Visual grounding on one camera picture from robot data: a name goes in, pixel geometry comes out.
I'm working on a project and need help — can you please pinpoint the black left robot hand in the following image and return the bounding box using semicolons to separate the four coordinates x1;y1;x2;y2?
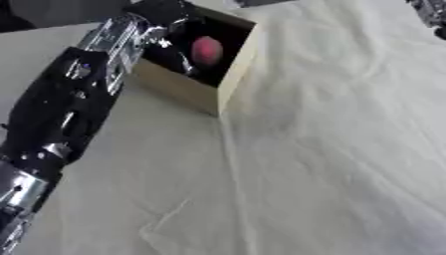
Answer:
125;0;206;77

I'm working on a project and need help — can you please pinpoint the pink ball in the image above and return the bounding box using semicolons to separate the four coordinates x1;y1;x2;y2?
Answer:
189;35;227;70

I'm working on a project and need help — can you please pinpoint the tan cardboard box black inside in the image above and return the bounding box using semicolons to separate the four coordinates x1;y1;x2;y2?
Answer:
123;3;262;118

